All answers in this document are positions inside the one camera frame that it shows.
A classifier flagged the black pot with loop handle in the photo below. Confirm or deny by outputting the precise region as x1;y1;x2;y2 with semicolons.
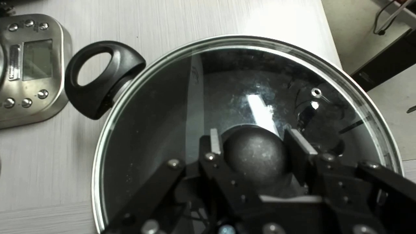
63;35;404;234

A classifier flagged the glass lid with black knob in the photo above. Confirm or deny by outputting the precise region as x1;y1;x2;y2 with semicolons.
89;35;404;232

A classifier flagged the thin black wire loop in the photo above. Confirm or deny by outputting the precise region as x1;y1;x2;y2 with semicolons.
373;0;413;36

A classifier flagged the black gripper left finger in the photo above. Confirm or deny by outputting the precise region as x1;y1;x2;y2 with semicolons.
101;127;261;234

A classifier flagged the steel appliance base with buttons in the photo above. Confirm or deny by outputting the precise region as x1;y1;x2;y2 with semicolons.
0;11;72;128

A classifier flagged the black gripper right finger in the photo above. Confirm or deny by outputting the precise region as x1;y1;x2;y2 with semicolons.
283;127;416;234

